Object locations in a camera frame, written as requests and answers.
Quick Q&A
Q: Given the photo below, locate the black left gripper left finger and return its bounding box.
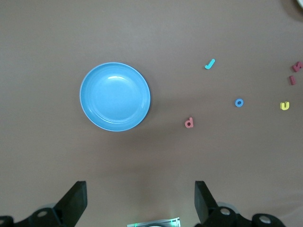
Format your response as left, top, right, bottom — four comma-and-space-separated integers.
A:
0, 181, 88, 227

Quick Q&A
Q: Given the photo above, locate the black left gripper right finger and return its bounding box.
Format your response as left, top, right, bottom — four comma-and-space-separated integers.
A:
194, 181, 285, 227

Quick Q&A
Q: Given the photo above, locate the teal foam letter j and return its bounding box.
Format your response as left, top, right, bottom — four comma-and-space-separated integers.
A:
204, 58, 216, 70

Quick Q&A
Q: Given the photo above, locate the brown table cover sheet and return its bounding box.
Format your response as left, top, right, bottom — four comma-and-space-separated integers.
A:
0, 0, 303, 227

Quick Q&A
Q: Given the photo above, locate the blue plate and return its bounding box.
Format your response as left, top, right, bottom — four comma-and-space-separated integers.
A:
79, 62, 152, 132

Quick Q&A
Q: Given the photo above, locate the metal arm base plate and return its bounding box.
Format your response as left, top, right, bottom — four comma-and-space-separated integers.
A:
126, 217, 182, 227

